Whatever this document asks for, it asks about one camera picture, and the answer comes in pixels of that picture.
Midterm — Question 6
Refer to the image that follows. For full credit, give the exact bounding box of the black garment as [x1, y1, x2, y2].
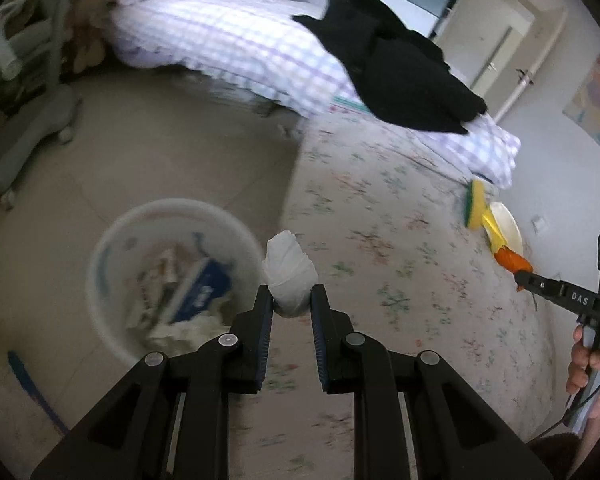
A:
[292, 0, 488, 134]

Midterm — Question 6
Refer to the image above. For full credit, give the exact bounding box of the blue stick on floor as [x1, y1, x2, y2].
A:
[7, 350, 69, 436]

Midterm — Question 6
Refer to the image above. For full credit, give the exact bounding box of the grey rolling chair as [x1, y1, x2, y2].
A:
[0, 0, 82, 210]

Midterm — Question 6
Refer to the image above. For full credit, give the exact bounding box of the white plastic trash bin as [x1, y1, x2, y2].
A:
[85, 198, 263, 367]

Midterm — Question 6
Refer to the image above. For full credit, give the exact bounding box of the small white tissue wad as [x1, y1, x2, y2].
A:
[262, 230, 318, 318]

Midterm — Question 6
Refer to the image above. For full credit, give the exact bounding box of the floral bed sheet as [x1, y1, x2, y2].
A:
[230, 104, 555, 479]

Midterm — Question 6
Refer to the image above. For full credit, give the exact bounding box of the person right hand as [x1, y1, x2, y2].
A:
[566, 325, 600, 394]

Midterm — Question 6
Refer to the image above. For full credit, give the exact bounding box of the trash inside bin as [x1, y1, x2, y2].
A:
[125, 232, 237, 356]

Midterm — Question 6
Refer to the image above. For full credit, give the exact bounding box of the yellow paper cup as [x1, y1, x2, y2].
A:
[482, 202, 524, 256]

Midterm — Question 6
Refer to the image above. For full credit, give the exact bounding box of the white door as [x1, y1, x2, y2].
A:
[434, 0, 567, 122]

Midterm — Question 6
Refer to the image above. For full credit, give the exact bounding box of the purple checked quilt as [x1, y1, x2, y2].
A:
[107, 0, 520, 188]

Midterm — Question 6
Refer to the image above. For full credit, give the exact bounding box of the yellow sponge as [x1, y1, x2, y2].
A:
[465, 179, 486, 231]

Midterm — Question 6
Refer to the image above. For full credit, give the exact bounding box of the orange peel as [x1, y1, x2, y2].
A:
[494, 245, 533, 274]

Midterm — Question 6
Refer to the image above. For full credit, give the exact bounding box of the plush toy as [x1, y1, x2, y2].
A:
[69, 0, 107, 74]

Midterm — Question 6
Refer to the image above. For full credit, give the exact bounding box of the black cable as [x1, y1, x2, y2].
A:
[526, 343, 600, 443]

